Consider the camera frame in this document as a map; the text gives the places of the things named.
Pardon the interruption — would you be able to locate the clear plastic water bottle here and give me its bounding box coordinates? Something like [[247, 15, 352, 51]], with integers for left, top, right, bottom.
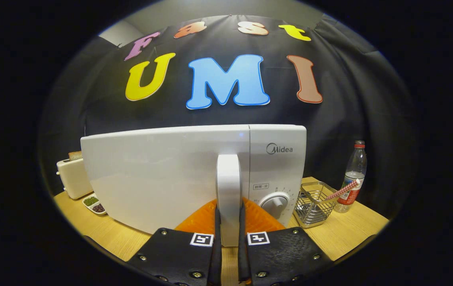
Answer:
[[335, 140, 368, 214]]

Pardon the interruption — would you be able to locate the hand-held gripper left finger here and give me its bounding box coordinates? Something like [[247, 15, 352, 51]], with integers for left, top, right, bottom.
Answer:
[[126, 199, 222, 286]]

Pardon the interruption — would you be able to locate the white divided bean dish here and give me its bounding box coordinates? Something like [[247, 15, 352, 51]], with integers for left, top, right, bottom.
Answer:
[[82, 193, 108, 215]]

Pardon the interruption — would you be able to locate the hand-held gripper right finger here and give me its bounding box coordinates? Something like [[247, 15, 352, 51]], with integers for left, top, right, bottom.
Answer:
[[238, 197, 334, 286]]

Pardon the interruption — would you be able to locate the pink striped straw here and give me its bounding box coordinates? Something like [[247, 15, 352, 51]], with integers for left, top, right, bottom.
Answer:
[[325, 179, 361, 201]]

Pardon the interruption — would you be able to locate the metal wire basket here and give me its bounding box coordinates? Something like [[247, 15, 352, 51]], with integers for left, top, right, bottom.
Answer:
[[293, 181, 338, 228]]

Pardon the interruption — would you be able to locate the white toaster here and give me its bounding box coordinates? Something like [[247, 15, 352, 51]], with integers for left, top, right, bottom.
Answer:
[[56, 153, 94, 200]]

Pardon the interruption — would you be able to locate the white microwave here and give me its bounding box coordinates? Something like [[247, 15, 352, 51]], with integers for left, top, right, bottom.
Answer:
[[80, 124, 307, 247]]

